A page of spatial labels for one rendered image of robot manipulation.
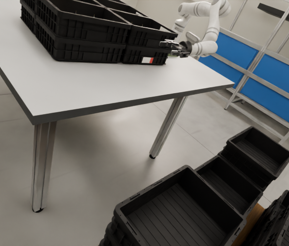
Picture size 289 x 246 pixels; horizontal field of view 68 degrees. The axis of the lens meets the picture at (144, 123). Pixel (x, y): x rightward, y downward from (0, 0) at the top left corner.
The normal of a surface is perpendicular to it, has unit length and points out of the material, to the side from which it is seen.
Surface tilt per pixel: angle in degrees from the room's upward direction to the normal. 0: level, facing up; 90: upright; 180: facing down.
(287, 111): 90
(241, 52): 90
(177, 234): 0
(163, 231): 0
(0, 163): 0
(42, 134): 90
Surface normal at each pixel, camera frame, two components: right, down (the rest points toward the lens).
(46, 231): 0.32, -0.78
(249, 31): -0.69, 0.19
